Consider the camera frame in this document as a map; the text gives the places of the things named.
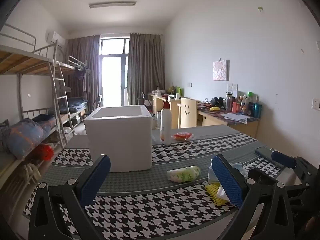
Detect white knotted cloth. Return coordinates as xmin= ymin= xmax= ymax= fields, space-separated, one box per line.
xmin=21 ymin=164 xmax=42 ymax=180

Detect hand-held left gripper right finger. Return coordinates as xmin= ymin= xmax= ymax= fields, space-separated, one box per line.
xmin=211 ymin=154 xmax=294 ymax=240

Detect white air conditioner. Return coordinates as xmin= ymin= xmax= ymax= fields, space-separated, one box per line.
xmin=45 ymin=31 xmax=66 ymax=47

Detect pink wall picture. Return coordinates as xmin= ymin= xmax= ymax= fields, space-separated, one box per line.
xmin=213 ymin=60 xmax=229 ymax=81

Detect yellow brush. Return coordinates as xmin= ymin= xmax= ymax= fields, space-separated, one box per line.
xmin=207 ymin=160 xmax=250 ymax=204

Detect black phone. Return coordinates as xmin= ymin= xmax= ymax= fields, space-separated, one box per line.
xmin=255 ymin=146 xmax=275 ymax=160

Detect glass balcony door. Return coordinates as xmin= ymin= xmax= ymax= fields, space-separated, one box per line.
xmin=100 ymin=37 xmax=130 ymax=107

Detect grey floral cloth bundle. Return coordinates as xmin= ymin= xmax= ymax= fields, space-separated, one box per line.
xmin=0 ymin=120 xmax=10 ymax=153

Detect row of toiletry bottles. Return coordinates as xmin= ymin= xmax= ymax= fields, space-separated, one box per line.
xmin=225 ymin=91 xmax=262 ymax=118

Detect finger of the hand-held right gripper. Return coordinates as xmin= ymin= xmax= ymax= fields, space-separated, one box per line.
xmin=247 ymin=168 xmax=308 ymax=192
xmin=271 ymin=151 xmax=312 ymax=174

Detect yellow sponge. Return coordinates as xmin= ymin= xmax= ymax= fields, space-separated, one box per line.
xmin=205 ymin=182 xmax=229 ymax=207

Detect large metal bunk bed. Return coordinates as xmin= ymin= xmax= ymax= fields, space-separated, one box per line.
xmin=0 ymin=24 xmax=75 ymax=180

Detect black headphones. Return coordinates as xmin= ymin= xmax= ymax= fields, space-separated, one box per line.
xmin=211 ymin=97 xmax=225 ymax=109

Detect grey cloth on ladder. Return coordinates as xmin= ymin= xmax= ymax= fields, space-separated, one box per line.
xmin=54 ymin=84 xmax=72 ymax=93

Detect red plastic bag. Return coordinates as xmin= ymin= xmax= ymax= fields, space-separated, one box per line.
xmin=37 ymin=144 xmax=54 ymax=161

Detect white pump lotion bottle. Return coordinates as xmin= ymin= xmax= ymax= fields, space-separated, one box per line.
xmin=160 ymin=94 xmax=172 ymax=145

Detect dark hanging clothes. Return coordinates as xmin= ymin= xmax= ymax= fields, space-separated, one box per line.
xmin=75 ymin=66 xmax=89 ymax=80

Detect wooden desk with patterned cover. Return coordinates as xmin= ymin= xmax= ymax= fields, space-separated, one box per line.
xmin=197 ymin=104 xmax=259 ymax=138

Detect small metal bunk bed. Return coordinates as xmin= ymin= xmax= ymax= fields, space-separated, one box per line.
xmin=60 ymin=55 xmax=90 ymax=130

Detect white foam box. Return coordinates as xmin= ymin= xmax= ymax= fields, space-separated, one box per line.
xmin=84 ymin=105 xmax=153 ymax=173

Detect white papers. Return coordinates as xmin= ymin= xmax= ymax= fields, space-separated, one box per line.
xmin=224 ymin=112 xmax=250 ymax=124

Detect black folding chair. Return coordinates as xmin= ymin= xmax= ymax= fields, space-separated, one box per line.
xmin=91 ymin=95 xmax=103 ymax=113

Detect green white tissue packet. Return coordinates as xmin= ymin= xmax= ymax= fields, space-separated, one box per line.
xmin=167 ymin=166 xmax=201 ymax=183

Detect wooden smiley chair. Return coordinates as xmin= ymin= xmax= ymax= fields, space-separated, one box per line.
xmin=179 ymin=97 xmax=200 ymax=129

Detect houndstooth tablecloth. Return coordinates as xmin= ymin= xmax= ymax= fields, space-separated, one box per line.
xmin=22 ymin=124 xmax=310 ymax=240

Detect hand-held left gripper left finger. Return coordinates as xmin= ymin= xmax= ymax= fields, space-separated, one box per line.
xmin=28 ymin=154 xmax=111 ymax=240

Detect brown curtain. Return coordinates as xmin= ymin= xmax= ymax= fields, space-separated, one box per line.
xmin=127 ymin=33 xmax=165 ymax=105
xmin=64 ymin=35 xmax=101 ymax=105

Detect metal bunk ladder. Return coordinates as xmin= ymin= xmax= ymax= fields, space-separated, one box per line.
xmin=49 ymin=60 xmax=75 ymax=148

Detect ceiling tube light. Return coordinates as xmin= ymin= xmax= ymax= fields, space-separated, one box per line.
xmin=89 ymin=1 xmax=137 ymax=9

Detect red and white packet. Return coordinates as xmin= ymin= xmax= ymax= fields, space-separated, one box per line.
xmin=171 ymin=132 xmax=194 ymax=142

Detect dark blue quilt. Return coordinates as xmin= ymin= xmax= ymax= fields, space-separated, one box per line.
xmin=32 ymin=114 xmax=57 ymax=130

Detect blue orange quilt bundle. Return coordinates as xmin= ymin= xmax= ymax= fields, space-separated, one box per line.
xmin=7 ymin=119 xmax=44 ymax=159

